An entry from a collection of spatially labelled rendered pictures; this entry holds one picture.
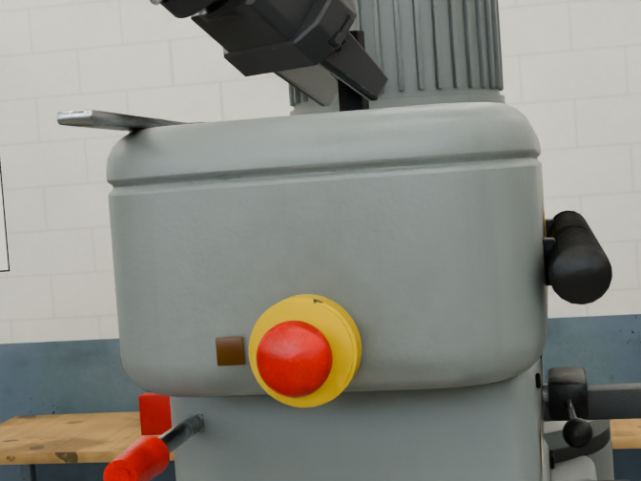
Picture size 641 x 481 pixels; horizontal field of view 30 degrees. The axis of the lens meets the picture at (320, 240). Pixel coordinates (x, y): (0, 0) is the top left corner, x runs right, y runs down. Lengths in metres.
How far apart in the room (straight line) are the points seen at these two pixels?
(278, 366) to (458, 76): 0.48
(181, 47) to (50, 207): 0.94
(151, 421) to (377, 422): 4.10
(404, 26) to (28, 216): 4.61
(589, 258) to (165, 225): 0.24
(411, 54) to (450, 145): 0.39
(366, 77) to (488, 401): 0.24
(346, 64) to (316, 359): 0.28
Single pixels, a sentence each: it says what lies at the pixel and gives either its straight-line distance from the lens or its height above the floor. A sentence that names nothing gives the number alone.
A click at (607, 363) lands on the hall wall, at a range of 5.13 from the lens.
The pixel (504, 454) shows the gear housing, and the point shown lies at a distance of 0.76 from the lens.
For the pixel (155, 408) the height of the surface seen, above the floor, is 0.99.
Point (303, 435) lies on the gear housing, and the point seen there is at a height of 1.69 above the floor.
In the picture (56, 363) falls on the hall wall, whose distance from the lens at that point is 5.58.
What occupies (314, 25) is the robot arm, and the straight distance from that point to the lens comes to 0.79.
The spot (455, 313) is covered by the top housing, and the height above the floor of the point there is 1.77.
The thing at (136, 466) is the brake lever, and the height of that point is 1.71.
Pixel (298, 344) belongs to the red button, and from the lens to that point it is 0.62.
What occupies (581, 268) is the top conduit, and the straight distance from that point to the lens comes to 0.68.
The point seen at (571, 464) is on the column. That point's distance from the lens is 1.35.
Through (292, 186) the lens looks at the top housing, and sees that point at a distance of 0.66.
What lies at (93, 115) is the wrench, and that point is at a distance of 0.63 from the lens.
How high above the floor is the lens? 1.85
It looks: 3 degrees down
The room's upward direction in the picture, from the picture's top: 4 degrees counter-clockwise
